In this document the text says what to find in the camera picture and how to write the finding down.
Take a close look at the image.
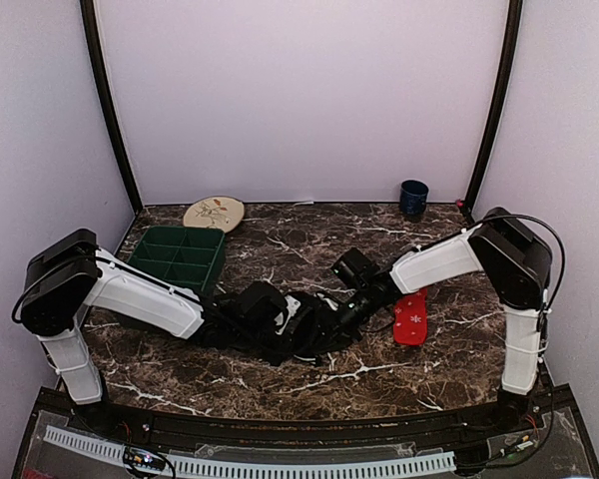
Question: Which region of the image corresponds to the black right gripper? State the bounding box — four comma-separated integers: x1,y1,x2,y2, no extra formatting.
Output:
306,285,380,354

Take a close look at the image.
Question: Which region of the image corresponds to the black striped ankle sock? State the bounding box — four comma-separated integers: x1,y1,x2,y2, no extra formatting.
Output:
291,291,367,361

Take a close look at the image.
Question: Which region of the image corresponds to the green plastic divider tray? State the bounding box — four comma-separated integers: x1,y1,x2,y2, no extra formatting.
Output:
128,226,226,295

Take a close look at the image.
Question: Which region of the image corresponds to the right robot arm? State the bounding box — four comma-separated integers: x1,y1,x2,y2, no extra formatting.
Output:
334,208,558,433

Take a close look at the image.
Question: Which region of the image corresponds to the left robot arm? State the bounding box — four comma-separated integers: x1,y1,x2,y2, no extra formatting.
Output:
11,227,307,435

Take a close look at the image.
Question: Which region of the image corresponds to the red Santa Christmas sock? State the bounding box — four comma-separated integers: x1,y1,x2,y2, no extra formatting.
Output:
392,288,427,346

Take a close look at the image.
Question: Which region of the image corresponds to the dark blue mug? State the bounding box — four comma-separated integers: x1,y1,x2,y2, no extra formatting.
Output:
399,180,429,222

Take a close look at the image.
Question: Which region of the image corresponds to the beige decorated plate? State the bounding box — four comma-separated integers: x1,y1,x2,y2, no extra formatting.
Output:
183,197,246,234

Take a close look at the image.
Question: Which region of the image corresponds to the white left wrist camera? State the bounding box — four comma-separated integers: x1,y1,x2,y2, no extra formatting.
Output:
274,294,301,335

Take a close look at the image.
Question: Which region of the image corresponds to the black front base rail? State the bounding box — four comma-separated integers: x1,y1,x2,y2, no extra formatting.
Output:
74,371,550,453

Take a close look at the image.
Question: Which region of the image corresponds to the white slotted cable duct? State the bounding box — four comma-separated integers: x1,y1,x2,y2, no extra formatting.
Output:
43,426,456,478

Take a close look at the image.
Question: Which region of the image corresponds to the right black frame post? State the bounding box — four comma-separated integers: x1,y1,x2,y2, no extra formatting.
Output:
463,0,523,214

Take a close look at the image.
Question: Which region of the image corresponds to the black frame post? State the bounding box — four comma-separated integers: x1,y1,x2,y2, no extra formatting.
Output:
79,0,144,215
463,0,523,214

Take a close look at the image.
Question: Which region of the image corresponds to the left black frame post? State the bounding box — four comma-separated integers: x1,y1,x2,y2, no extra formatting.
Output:
79,0,144,215

